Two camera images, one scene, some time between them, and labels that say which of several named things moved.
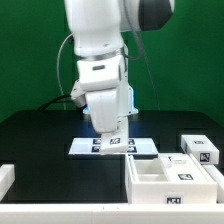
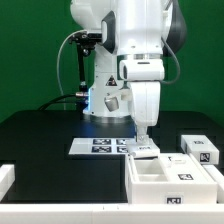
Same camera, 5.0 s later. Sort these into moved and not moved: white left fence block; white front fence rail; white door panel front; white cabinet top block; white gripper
Moved: white door panel front; white gripper
Not moved: white front fence rail; white left fence block; white cabinet top block
